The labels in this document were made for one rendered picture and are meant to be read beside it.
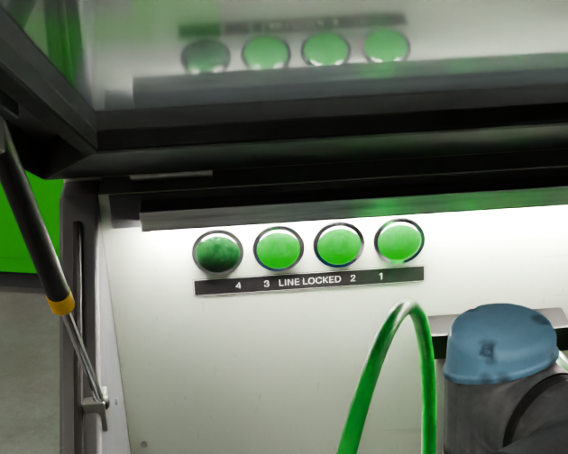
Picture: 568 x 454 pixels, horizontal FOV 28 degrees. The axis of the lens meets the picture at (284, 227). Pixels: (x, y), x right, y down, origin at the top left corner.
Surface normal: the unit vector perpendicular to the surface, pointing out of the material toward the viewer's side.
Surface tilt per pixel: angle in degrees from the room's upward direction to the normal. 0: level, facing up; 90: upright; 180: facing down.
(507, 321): 0
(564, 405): 20
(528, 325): 0
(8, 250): 90
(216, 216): 90
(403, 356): 90
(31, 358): 0
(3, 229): 90
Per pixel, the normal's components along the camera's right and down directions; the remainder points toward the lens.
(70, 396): 0.01, -0.35
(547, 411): -0.52, -0.58
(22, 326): -0.04, -0.89
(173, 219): 0.06, 0.45
